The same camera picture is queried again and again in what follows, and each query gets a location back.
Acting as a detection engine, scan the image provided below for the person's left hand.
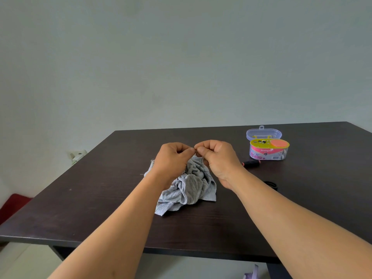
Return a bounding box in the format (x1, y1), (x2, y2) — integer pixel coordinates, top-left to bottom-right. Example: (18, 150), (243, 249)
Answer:
(144, 142), (196, 191)

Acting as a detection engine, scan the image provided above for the person's right hand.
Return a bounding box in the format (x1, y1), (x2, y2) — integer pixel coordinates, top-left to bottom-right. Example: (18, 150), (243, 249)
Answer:
(194, 139), (248, 191)

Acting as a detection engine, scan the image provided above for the grey striped cloth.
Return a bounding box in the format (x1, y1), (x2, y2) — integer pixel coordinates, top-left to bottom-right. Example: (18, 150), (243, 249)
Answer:
(144, 156), (217, 217)

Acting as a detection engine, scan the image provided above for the person's right forearm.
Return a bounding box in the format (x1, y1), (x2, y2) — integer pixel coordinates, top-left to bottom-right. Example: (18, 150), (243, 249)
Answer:
(231, 167), (372, 279)

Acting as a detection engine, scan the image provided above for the person's left forearm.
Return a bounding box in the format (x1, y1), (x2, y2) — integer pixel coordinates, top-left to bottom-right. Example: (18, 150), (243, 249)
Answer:
(48, 169), (187, 279)

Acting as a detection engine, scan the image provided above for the clear plastic box lid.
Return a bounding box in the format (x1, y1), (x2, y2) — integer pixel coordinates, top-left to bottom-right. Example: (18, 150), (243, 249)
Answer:
(246, 125), (282, 141)

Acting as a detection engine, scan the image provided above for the clear sewing kit box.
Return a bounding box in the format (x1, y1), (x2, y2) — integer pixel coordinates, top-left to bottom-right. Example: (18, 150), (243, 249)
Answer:
(249, 135), (290, 161)

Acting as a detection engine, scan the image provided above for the purple cloth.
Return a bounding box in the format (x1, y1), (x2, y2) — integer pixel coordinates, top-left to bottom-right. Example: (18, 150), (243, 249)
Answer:
(243, 264), (260, 279)

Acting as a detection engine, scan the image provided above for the red cushion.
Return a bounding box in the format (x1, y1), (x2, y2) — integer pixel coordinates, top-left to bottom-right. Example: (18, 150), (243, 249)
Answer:
(0, 193), (33, 226)

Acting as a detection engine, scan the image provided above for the white wall socket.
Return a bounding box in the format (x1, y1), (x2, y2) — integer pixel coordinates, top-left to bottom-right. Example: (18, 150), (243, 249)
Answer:
(69, 150), (88, 165)

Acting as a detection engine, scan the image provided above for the dark table frame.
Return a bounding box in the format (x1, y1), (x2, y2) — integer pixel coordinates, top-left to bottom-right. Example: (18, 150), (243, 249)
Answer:
(48, 245), (293, 279)

